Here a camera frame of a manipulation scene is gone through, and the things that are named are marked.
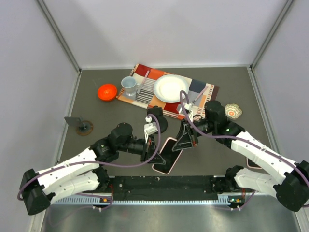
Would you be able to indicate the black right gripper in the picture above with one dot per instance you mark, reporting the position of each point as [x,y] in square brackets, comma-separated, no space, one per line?
[188,139]

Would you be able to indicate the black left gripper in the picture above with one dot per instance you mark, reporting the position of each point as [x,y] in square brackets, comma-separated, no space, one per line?
[150,145]

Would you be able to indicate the black clamp phone stand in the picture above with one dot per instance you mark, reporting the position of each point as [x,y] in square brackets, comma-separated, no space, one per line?
[158,113]

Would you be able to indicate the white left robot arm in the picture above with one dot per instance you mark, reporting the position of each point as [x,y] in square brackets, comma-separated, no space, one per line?
[85,171]

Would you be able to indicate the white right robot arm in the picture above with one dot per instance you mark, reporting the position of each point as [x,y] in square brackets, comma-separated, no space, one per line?
[285,179]

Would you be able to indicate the grey stand wooden base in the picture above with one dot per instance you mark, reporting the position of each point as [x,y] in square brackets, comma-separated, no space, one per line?
[82,127]

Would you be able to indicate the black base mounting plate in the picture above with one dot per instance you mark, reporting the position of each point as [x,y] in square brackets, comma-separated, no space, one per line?
[167,188]

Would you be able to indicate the checked orange red placemat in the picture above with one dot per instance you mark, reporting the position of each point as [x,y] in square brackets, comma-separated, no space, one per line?
[146,98]

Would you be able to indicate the white deep plate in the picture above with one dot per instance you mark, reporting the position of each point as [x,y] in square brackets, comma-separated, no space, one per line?
[167,88]

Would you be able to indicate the small patterned flower dish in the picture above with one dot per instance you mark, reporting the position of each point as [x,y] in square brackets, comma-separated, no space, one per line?
[233,111]

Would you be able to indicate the light blue footed cup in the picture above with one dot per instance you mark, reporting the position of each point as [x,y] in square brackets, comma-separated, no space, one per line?
[130,85]

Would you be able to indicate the orange plastic bowl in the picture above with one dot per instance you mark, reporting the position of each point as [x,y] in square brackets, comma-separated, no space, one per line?
[107,92]

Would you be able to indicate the fork with pink handle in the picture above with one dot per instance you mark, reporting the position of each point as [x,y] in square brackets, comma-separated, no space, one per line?
[199,95]

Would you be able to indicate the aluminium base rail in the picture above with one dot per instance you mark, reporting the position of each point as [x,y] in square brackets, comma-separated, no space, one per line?
[234,198]

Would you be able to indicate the right aluminium frame post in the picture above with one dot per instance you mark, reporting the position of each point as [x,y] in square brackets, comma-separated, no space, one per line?
[278,22]

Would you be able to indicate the aluminium frame post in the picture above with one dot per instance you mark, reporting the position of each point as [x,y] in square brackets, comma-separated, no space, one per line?
[278,22]
[52,23]

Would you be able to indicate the left aluminium frame post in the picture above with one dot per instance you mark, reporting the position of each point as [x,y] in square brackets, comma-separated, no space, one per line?
[52,23]

